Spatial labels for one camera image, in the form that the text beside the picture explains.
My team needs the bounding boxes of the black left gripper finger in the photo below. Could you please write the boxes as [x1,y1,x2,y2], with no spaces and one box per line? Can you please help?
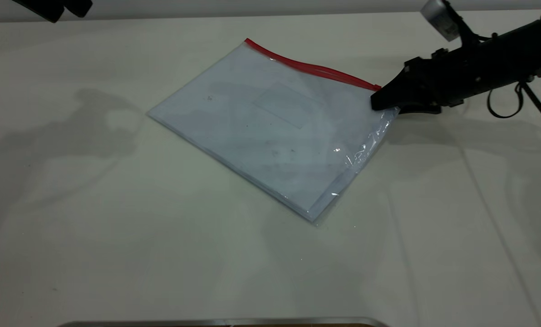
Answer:
[64,0,93,18]
[12,0,65,23]

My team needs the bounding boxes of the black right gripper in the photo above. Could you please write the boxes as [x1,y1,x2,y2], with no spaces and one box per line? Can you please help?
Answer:
[371,22,541,114]

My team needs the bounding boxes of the clear plastic zip bag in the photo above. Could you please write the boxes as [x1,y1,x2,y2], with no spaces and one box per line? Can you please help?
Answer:
[147,38,400,225]

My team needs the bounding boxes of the grey metal edge strip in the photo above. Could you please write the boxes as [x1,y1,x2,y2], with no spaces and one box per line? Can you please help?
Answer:
[57,317,391,327]

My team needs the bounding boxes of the black looped cable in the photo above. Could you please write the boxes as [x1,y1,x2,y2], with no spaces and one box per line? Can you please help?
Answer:
[487,75,536,119]

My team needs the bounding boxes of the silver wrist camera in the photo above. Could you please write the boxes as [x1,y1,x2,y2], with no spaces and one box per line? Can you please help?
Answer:
[421,0,462,42]

